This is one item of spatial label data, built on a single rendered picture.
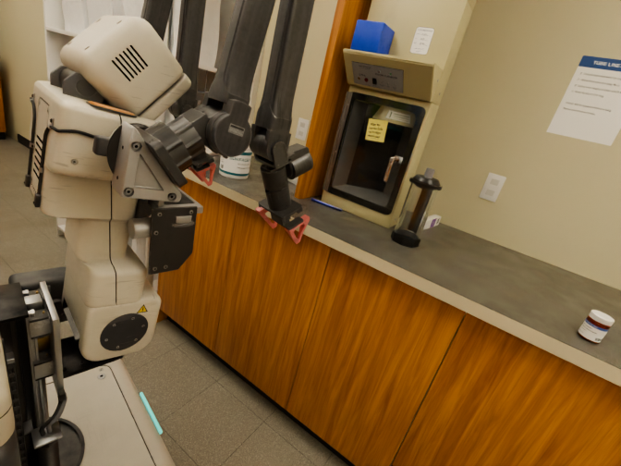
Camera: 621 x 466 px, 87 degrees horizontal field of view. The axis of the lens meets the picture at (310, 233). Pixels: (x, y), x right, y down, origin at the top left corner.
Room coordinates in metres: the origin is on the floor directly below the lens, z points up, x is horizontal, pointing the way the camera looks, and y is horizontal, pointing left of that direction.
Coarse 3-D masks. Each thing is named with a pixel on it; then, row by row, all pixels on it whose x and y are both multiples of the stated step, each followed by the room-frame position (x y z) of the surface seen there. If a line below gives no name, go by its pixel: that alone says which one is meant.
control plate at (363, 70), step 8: (352, 64) 1.28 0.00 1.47; (360, 64) 1.26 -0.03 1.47; (368, 64) 1.25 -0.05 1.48; (360, 72) 1.29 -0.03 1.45; (368, 72) 1.27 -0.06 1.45; (376, 72) 1.25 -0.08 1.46; (384, 72) 1.23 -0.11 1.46; (392, 72) 1.21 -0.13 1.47; (400, 72) 1.20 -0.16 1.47; (360, 80) 1.31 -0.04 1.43; (368, 80) 1.29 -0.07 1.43; (384, 80) 1.25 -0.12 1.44; (392, 80) 1.23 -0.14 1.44; (400, 80) 1.22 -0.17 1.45; (384, 88) 1.27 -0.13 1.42; (392, 88) 1.25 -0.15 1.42; (400, 88) 1.23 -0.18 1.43
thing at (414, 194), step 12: (408, 192) 1.11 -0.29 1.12; (420, 192) 1.08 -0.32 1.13; (432, 192) 1.08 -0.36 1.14; (408, 204) 1.09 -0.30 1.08; (420, 204) 1.08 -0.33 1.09; (408, 216) 1.08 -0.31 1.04; (420, 216) 1.08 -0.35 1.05; (396, 228) 1.11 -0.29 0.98; (408, 228) 1.08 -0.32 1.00; (420, 228) 1.09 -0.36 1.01
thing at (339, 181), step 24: (360, 96) 1.34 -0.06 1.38; (360, 120) 1.32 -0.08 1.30; (408, 120) 1.24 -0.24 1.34; (360, 144) 1.31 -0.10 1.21; (384, 144) 1.27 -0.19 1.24; (408, 144) 1.22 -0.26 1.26; (336, 168) 1.35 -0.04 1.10; (360, 168) 1.30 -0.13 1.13; (384, 168) 1.25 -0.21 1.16; (336, 192) 1.33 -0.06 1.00; (360, 192) 1.28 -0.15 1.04; (384, 192) 1.24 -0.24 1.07
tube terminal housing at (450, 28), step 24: (384, 0) 1.35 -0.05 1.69; (408, 0) 1.31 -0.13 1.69; (432, 0) 1.27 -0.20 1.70; (456, 0) 1.24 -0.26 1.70; (408, 24) 1.30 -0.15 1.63; (432, 24) 1.26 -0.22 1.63; (456, 24) 1.23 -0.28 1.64; (408, 48) 1.29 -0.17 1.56; (432, 48) 1.25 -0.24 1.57; (456, 48) 1.28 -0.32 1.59; (384, 96) 1.30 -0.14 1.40; (432, 120) 1.31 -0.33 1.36; (408, 168) 1.22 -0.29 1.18; (360, 216) 1.28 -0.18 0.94; (384, 216) 1.24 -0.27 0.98
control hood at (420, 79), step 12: (348, 60) 1.28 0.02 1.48; (360, 60) 1.26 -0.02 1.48; (372, 60) 1.23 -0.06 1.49; (384, 60) 1.20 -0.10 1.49; (396, 60) 1.18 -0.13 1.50; (408, 60) 1.16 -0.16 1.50; (420, 60) 1.15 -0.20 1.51; (348, 72) 1.32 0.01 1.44; (408, 72) 1.18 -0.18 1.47; (420, 72) 1.16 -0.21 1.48; (432, 72) 1.14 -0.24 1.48; (360, 84) 1.32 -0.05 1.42; (408, 84) 1.21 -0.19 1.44; (420, 84) 1.18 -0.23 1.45; (432, 84) 1.17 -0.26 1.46; (408, 96) 1.24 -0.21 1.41; (420, 96) 1.21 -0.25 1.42; (432, 96) 1.21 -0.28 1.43
